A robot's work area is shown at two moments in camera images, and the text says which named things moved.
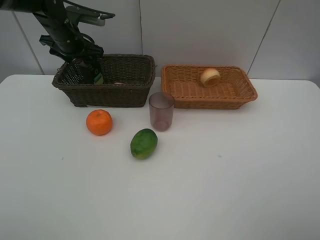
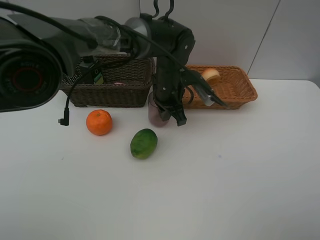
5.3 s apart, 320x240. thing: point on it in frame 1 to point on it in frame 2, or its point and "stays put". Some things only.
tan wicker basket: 184,83 stays put
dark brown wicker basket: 127,79 stays put
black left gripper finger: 74,72 to 164,114
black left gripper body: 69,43 to 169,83
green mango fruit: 143,143 stays put
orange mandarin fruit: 99,122 stays put
